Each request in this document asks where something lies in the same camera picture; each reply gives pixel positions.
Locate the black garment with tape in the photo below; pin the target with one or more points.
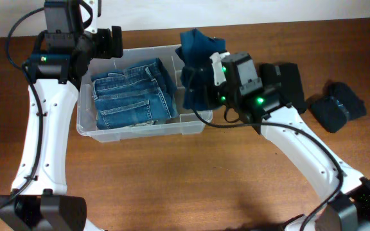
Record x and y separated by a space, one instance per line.
287 75

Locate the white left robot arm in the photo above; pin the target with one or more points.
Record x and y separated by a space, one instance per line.
38 198

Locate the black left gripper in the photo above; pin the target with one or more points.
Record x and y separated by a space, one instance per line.
105 49

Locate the dark blue jeans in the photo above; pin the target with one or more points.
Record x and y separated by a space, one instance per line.
139 93

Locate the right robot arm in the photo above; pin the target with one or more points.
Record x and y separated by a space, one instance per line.
344 192

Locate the clear plastic storage bin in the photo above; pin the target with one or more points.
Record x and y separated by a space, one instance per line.
186 123

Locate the light blue jeans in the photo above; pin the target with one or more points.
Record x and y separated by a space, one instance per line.
148 123

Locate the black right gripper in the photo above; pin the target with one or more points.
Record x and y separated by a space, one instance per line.
219 102

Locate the teal blue garment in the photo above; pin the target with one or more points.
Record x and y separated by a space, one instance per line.
197 73

